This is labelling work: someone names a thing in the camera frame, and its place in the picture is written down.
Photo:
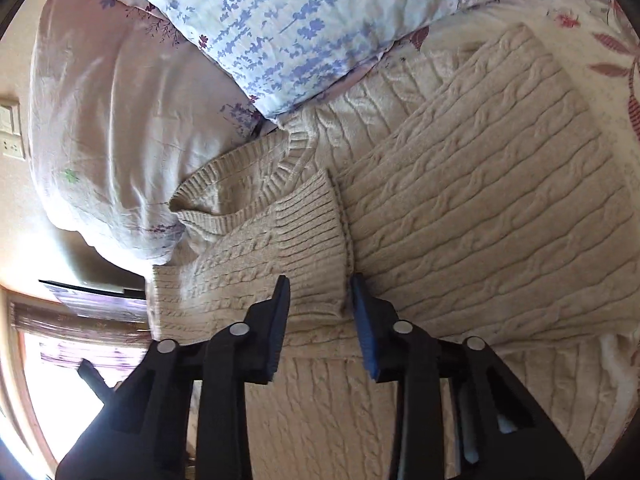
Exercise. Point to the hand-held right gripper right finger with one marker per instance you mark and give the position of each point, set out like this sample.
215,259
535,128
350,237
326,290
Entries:
364,325

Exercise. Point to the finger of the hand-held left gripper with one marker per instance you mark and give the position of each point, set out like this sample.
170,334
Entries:
92,377

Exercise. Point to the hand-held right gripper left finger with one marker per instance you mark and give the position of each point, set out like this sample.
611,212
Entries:
279,330

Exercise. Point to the purple patterned curtain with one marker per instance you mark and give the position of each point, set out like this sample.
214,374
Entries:
75,330

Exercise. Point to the pink floral pillow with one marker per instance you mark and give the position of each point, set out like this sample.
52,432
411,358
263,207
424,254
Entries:
100,110

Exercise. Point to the white pillow with blue flowers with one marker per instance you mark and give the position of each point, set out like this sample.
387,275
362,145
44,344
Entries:
280,25

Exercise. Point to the floral quilt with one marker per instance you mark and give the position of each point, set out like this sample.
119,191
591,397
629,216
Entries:
575,60

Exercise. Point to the wooden window frame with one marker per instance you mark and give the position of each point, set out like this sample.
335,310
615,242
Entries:
15,410

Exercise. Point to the white wall socket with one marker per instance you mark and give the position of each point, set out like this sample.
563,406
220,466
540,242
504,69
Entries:
10,147

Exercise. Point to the white wall switch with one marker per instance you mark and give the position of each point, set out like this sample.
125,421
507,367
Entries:
7,117

